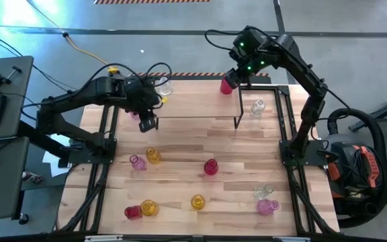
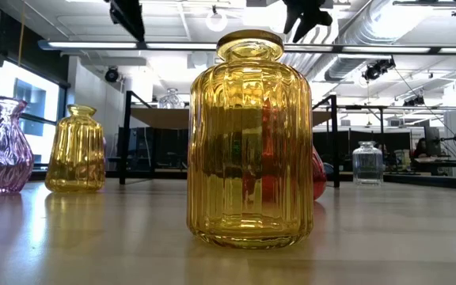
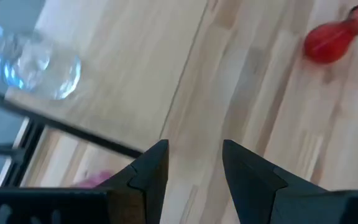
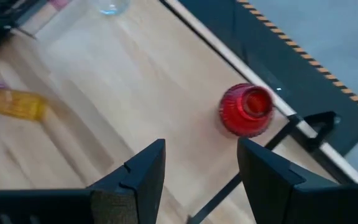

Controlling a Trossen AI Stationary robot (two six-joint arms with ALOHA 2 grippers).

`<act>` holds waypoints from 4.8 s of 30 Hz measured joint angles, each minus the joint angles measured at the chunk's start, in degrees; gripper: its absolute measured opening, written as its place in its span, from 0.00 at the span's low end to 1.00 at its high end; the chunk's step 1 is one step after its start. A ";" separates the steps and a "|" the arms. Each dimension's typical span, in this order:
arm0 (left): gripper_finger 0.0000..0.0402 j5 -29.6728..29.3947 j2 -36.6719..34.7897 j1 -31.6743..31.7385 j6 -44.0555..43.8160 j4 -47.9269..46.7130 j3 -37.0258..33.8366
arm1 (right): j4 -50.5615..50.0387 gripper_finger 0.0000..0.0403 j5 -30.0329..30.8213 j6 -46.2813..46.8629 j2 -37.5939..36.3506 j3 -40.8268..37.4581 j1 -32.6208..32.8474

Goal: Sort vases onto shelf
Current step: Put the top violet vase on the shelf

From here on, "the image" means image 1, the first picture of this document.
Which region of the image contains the clear bulbous glass vase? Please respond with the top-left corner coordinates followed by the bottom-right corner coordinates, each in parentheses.
top-left (155, 76), bottom-right (173, 97)

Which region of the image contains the tall red glass vase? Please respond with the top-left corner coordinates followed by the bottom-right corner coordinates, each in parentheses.
top-left (219, 75), bottom-right (234, 95)

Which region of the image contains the clear ribbed glass bottle vase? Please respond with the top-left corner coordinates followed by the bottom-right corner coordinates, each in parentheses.
top-left (249, 99), bottom-right (267, 118)

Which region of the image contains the yellow ribbed glass vase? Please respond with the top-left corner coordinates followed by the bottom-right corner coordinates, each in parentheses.
top-left (190, 194), bottom-right (206, 211)
top-left (145, 147), bottom-right (163, 165)

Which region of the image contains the pink swirl glass vase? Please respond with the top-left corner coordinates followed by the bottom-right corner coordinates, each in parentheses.
top-left (129, 154), bottom-right (147, 171)

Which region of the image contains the round red glass vase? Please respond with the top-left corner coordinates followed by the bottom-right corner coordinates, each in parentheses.
top-left (203, 159), bottom-right (220, 176)

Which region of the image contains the pink ribbed flared vase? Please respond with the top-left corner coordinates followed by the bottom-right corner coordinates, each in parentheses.
top-left (256, 198), bottom-right (280, 216)

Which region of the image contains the white paper sheet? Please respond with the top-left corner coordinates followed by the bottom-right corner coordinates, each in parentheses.
top-left (41, 130), bottom-right (80, 178)

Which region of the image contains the wide yellow glass vase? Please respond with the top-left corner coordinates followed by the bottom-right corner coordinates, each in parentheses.
top-left (140, 199), bottom-right (160, 217)

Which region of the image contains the squat red glass vase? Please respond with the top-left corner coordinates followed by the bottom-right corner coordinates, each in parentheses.
top-left (124, 205), bottom-right (143, 221)

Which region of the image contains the small clear glass vase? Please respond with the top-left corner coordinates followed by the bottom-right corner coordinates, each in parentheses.
top-left (253, 184), bottom-right (275, 199)

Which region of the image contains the grey desk with keyboard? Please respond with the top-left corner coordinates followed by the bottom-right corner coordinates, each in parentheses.
top-left (0, 55), bottom-right (35, 143)

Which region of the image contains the small dark bottle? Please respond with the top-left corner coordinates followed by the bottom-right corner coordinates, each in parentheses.
top-left (21, 170), bottom-right (44, 185)

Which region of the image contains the black and orange machine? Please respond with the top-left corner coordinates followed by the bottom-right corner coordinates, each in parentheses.
top-left (326, 140), bottom-right (382, 216)

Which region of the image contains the grey desk with mouse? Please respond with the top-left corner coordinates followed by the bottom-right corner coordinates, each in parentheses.
top-left (0, 136), bottom-right (30, 223)

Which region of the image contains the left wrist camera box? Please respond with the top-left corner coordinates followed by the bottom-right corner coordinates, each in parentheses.
top-left (138, 115), bottom-right (158, 133)

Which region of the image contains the yellow extension cable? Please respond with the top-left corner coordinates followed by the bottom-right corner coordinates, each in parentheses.
top-left (25, 0), bottom-right (120, 75)

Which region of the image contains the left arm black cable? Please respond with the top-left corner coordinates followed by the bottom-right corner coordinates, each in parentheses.
top-left (79, 62), bottom-right (173, 102)

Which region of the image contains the hazard striped cable cover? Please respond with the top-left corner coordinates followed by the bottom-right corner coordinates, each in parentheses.
top-left (127, 71), bottom-right (271, 85)

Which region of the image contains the black aluminium table frame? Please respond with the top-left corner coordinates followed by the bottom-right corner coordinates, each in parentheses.
top-left (54, 81), bottom-right (341, 242)

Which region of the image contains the wooden shelf with black frame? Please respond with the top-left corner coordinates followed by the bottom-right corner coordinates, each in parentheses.
top-left (150, 77), bottom-right (245, 130)

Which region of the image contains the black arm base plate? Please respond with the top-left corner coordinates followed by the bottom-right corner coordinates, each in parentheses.
top-left (67, 139), bottom-right (118, 165)
top-left (279, 139), bottom-right (329, 168)

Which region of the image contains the silver table edge bracket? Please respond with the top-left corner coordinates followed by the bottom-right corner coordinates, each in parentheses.
top-left (272, 236), bottom-right (311, 242)
top-left (84, 235), bottom-right (124, 242)

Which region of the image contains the black corrugated hose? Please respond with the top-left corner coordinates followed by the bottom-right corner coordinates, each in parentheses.
top-left (327, 107), bottom-right (387, 229)

